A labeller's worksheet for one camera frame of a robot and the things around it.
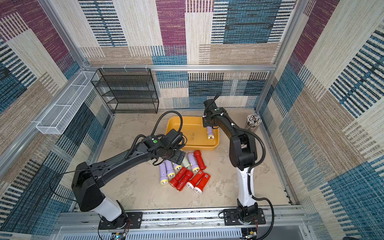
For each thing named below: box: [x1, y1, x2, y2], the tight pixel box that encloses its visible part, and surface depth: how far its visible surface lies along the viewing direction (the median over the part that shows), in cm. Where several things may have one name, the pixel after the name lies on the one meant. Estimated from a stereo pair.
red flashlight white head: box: [186, 170, 205, 190], surface depth 86 cm
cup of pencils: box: [246, 113, 262, 131], surface depth 91 cm
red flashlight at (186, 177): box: [176, 170, 194, 192], surface depth 86 cm
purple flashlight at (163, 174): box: [159, 162, 169, 185], surface depth 87 cm
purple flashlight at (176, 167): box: [172, 162, 183, 172], surface depth 89 cm
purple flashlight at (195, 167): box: [187, 152, 200, 173], surface depth 91 cm
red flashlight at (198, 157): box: [193, 149, 207, 170], surface depth 93 cm
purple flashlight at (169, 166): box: [164, 159, 176, 179], surface depth 87 cm
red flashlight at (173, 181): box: [169, 166, 187, 188], surface depth 86 cm
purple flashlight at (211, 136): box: [206, 126, 215, 141], surface depth 104 cm
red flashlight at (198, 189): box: [194, 173, 211, 195], surface depth 85 cm
